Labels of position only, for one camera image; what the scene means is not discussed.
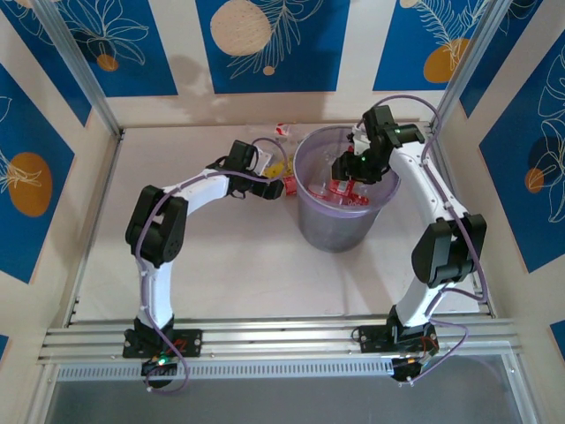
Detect yellow snack packet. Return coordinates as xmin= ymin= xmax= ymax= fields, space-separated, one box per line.
xmin=267 ymin=152 xmax=297 ymax=178

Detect translucent purple plastic bin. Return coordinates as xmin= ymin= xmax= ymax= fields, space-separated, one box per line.
xmin=293 ymin=125 xmax=403 ymax=254

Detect clear bottle red-white label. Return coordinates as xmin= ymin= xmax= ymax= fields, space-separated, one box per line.
xmin=245 ymin=123 xmax=306 ymax=145

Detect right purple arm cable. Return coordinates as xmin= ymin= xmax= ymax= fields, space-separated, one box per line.
xmin=374 ymin=94 xmax=491 ymax=388

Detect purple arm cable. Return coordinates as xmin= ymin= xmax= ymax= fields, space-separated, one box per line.
xmin=134 ymin=137 xmax=290 ymax=394
xmin=374 ymin=94 xmax=491 ymax=388

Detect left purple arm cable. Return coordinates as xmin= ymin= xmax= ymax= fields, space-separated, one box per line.
xmin=134 ymin=137 xmax=290 ymax=394

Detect right aluminium frame post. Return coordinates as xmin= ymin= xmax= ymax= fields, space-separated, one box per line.
xmin=434 ymin=0 xmax=517 ymax=132

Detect aluminium frame post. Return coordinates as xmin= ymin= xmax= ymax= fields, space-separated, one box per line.
xmin=33 ymin=0 xmax=125 ymax=138
xmin=434 ymin=0 xmax=517 ymax=132

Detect aluminium front frame rail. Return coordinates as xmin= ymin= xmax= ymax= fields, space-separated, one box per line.
xmin=37 ymin=314 xmax=524 ymax=367

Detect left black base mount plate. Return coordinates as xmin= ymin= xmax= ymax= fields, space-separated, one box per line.
xmin=122 ymin=328 xmax=205 ymax=359

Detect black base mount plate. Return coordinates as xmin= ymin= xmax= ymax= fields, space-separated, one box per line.
xmin=122 ymin=328 xmax=205 ymax=359
xmin=351 ymin=323 xmax=439 ymax=355

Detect left aluminium side rail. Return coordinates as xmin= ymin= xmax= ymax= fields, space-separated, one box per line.
xmin=64 ymin=130 xmax=125 ymax=330

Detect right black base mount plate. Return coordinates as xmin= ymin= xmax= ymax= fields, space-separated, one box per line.
xmin=351 ymin=323 xmax=439 ymax=355

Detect grey slotted cable duct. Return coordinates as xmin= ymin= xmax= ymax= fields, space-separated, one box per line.
xmin=56 ymin=356 xmax=395 ymax=383

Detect left aluminium frame post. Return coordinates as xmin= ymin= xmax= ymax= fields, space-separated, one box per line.
xmin=33 ymin=0 xmax=125 ymax=138

